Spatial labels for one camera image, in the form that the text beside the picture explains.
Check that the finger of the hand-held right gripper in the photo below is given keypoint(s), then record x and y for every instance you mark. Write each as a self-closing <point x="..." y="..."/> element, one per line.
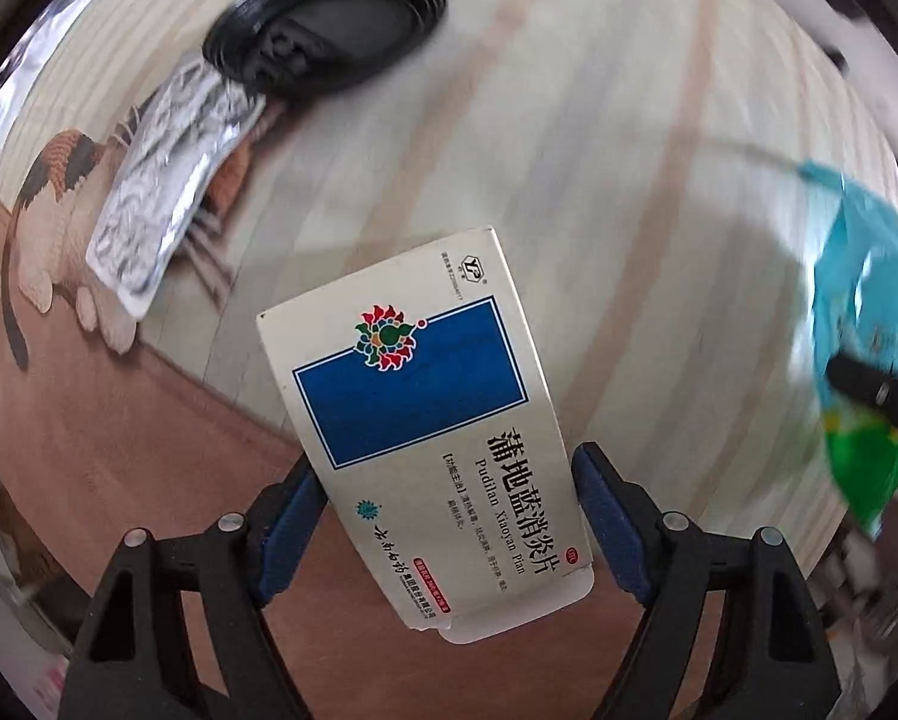
<point x="876" y="390"/>

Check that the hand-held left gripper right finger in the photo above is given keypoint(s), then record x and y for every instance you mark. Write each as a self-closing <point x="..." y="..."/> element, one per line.
<point x="606" y="517"/>

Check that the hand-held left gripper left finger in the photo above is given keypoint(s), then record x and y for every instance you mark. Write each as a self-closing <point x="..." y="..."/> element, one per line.
<point x="291" y="514"/>

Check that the teal green snack bag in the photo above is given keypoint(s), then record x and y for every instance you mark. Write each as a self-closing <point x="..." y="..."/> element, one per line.
<point x="861" y="277"/>

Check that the white blue medicine box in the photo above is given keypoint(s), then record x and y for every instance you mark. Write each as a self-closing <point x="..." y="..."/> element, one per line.
<point x="419" y="390"/>

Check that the silver blister pack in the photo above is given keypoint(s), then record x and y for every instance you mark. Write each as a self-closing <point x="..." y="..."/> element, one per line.
<point x="164" y="187"/>

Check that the striped cat print table mat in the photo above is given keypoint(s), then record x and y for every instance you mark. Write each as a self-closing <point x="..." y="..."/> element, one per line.
<point x="569" y="165"/>

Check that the black round lid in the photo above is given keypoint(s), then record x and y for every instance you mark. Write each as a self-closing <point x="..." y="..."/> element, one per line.
<point x="329" y="15"/>

